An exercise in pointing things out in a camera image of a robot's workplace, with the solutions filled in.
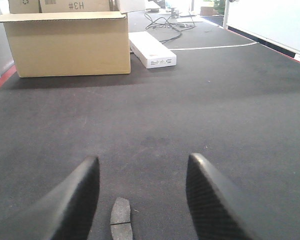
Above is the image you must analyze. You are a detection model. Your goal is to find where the long white box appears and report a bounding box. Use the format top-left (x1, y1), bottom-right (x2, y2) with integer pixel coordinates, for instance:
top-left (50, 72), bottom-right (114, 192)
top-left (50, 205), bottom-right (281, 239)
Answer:
top-left (128, 31), bottom-right (177, 69)

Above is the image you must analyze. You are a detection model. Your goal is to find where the black cable bundle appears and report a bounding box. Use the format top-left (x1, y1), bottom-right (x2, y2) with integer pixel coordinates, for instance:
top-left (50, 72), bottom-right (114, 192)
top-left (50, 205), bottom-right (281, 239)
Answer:
top-left (143, 12), bottom-right (206, 45)

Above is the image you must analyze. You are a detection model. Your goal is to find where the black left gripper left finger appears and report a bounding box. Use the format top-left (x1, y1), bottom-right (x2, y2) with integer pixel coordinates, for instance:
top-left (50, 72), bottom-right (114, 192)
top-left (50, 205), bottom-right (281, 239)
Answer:
top-left (0, 155), bottom-right (100, 240)

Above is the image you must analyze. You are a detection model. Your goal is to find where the black conveyor belt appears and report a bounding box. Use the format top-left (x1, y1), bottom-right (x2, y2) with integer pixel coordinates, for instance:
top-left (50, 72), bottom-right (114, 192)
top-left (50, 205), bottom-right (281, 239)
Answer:
top-left (0, 22), bottom-right (300, 240)

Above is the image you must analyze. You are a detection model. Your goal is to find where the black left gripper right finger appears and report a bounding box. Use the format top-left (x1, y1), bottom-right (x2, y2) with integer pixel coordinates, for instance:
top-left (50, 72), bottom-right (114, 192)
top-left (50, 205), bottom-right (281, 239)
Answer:
top-left (185, 153), bottom-right (260, 240)

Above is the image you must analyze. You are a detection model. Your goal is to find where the dark brake pad gripper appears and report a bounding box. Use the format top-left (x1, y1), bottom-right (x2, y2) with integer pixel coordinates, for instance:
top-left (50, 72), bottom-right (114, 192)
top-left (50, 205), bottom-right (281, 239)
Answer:
top-left (110, 197), bottom-right (133, 240)

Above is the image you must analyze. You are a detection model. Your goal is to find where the large cardboard box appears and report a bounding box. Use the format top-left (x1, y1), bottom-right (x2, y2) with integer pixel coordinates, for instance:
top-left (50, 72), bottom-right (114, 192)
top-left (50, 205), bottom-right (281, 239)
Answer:
top-left (0, 0), bottom-right (146, 78)

